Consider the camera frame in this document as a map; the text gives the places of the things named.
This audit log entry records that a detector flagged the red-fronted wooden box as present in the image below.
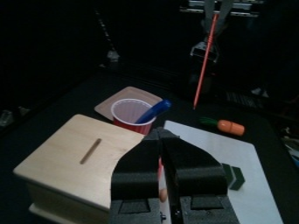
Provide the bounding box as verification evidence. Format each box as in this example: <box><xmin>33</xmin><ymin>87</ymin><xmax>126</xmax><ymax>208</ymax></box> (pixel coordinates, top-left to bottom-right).
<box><xmin>12</xmin><ymin>113</ymin><xmax>169</xmax><ymax>224</ymax></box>

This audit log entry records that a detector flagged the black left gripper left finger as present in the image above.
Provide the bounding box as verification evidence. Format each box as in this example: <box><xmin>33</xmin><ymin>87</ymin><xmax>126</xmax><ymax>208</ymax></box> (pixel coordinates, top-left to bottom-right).
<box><xmin>109</xmin><ymin>126</ymin><xmax>164</xmax><ymax>224</ymax></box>

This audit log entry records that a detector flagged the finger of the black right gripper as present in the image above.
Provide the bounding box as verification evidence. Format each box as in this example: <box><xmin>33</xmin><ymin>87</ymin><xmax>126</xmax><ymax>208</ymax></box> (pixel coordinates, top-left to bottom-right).
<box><xmin>201</xmin><ymin>0</ymin><xmax>216</xmax><ymax>33</ymax></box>
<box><xmin>216</xmin><ymin>0</ymin><xmax>236</xmax><ymax>36</ymax></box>

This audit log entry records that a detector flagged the green-centred toy sushi roll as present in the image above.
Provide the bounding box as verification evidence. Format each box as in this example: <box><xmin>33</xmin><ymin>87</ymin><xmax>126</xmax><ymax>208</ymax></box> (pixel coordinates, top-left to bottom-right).
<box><xmin>219</xmin><ymin>162</ymin><xmax>247</xmax><ymax>192</ymax></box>

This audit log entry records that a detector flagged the orange toy carrot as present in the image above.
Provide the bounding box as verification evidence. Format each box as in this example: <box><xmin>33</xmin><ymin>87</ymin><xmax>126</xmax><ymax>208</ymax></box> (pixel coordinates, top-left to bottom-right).
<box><xmin>199</xmin><ymin>115</ymin><xmax>247</xmax><ymax>137</ymax></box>

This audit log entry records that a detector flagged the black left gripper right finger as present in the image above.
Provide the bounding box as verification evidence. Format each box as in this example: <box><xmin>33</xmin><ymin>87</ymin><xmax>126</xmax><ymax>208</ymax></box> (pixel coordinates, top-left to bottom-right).
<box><xmin>161</xmin><ymin>129</ymin><xmax>240</xmax><ymax>224</ymax></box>

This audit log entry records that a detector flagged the red plastic cup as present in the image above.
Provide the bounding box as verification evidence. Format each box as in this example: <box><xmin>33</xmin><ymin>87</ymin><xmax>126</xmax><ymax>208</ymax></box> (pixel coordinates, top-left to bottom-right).
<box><xmin>109</xmin><ymin>98</ymin><xmax>157</xmax><ymax>136</ymax></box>

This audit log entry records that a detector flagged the white cutting board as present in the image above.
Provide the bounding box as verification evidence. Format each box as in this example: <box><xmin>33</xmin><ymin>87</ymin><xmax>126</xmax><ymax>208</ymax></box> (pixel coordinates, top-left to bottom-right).
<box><xmin>156</xmin><ymin>119</ymin><xmax>285</xmax><ymax>224</ymax></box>

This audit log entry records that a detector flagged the thin red toy knife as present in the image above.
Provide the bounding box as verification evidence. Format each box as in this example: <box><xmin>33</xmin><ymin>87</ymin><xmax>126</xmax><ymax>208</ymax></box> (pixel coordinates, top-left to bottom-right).
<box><xmin>191</xmin><ymin>12</ymin><xmax>220</xmax><ymax>111</ymax></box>

